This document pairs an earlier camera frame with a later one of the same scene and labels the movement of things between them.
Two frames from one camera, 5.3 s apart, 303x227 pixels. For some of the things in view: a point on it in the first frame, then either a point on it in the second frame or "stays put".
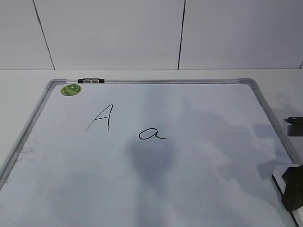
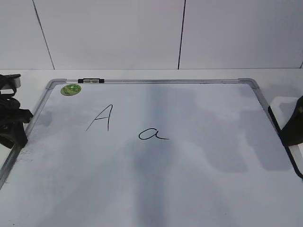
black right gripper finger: x=292 y=197 to x=292 y=131
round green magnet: x=71 y=90 stays put
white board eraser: x=278 y=171 to x=280 y=109
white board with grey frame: x=127 y=152 stays put
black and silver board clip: x=91 y=81 stays put
